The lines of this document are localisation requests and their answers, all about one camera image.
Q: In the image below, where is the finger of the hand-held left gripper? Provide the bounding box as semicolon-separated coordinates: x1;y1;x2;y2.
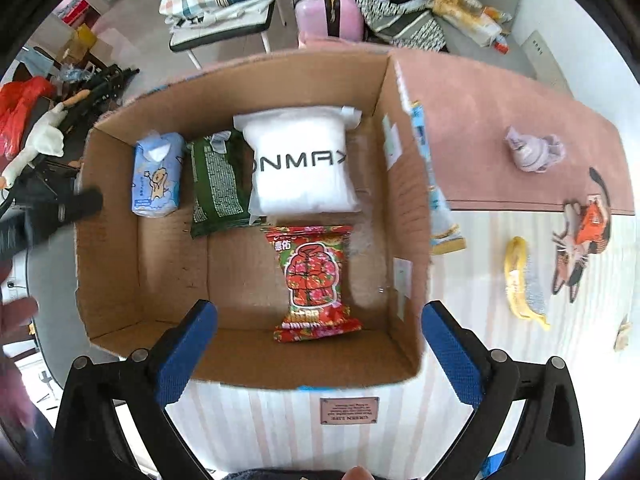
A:
0;187;104;262

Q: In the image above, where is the red floral snack packet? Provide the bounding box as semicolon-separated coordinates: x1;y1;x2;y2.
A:
262;224;364;344

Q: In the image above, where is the white plastic-wrapped soft packet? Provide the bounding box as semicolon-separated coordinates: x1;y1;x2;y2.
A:
233;105;362;216

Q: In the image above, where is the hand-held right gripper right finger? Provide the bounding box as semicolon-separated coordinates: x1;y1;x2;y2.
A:
421;301;586;480

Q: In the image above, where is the yellow snack packets pile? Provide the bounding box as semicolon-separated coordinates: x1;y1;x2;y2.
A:
431;0;514;55

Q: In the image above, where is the yellow banana-shaped toy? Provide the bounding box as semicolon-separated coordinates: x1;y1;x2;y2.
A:
504;236;552;332

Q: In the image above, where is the pink striped cat-print blanket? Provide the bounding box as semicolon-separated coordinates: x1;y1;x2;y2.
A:
167;40;638;480

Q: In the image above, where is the black white patterned bag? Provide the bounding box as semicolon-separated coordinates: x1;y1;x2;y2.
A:
354;0;451;54

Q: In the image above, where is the brown cardboard box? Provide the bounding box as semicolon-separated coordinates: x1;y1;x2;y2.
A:
74;52;468;391

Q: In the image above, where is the person's left hand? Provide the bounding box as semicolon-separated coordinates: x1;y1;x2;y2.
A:
0;261;42;361

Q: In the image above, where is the light blue packet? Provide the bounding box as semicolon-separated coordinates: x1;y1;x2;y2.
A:
409;101;468;256

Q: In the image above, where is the blue face mask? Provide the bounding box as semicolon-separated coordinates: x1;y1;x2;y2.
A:
21;47;55;75

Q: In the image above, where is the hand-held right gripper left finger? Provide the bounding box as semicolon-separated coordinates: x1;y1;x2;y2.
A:
52;300;219;480

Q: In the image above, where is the blue tissue pack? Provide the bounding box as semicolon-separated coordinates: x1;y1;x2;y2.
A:
131;131;186;219

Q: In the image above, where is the white goose plush toy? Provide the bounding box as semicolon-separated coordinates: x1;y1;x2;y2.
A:
0;102;67;191

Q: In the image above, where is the pink suitcase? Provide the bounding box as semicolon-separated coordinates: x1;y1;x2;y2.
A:
292;0;364;42

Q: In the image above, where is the small yellow cardboard box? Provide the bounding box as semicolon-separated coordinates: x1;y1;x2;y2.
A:
61;25;97;62

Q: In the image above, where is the white wall socket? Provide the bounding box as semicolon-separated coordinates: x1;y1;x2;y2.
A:
524;30;549;57

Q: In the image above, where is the light purple sock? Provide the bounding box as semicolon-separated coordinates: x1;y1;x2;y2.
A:
504;126;566;174

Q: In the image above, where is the green snack packet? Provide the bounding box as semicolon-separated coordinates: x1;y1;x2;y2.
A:
187;129;262;239

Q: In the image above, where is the red plastic bag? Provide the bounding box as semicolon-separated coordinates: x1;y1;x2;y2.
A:
0;77;55;157

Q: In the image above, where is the black tripod stand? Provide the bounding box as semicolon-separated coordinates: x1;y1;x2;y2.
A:
50;64;142;128

